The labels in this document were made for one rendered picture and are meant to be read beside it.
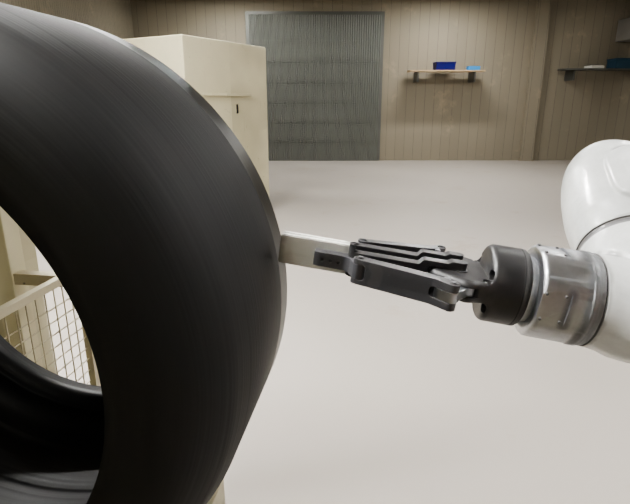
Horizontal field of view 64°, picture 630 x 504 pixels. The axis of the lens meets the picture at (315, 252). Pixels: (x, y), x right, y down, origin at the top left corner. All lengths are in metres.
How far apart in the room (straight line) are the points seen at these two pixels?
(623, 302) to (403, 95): 12.11
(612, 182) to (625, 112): 13.82
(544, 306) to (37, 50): 0.45
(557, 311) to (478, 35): 12.58
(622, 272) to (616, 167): 0.15
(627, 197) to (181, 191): 0.44
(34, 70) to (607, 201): 0.53
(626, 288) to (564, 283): 0.05
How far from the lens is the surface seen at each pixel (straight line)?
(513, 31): 13.26
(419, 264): 0.48
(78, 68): 0.41
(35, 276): 1.37
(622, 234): 0.57
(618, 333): 0.51
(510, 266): 0.48
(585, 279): 0.50
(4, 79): 0.40
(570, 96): 13.77
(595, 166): 0.65
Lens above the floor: 1.38
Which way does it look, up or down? 17 degrees down
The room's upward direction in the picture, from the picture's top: straight up
